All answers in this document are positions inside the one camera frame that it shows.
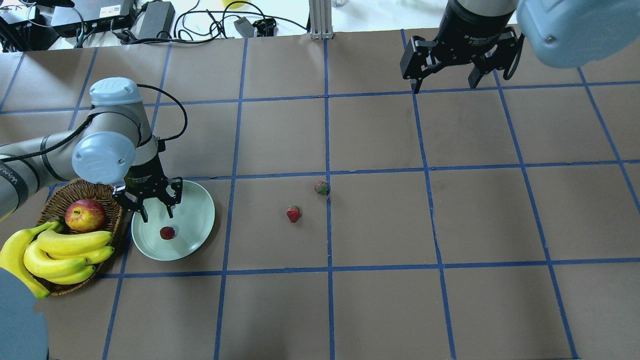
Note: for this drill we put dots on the aluminium frame post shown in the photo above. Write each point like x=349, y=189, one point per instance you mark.
x=320, y=19

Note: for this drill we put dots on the light green plate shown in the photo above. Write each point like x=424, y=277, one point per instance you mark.
x=193, y=219

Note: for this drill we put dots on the black laptop power brick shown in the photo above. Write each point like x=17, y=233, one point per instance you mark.
x=157, y=19

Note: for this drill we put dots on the yellow banana bunch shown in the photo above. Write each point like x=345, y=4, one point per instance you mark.
x=50, y=261

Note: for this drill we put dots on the red apple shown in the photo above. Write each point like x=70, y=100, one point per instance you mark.
x=85, y=215

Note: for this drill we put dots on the red strawberry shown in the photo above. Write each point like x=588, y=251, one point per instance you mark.
x=293, y=213
x=321, y=188

